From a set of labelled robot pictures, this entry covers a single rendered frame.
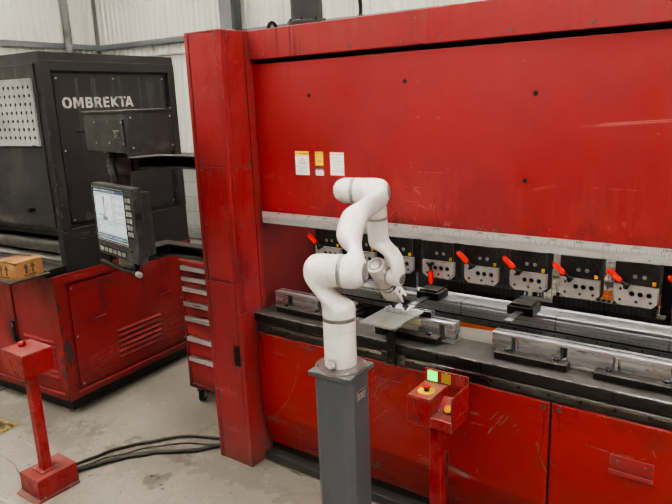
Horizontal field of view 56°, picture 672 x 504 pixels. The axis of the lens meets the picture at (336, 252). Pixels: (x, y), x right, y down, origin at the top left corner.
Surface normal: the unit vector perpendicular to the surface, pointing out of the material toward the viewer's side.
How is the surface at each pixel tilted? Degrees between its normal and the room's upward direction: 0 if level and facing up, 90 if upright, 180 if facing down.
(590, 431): 90
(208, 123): 90
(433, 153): 90
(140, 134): 90
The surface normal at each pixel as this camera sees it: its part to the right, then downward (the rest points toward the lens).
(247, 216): 0.81, 0.11
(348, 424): 0.24, 0.22
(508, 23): -0.59, 0.21
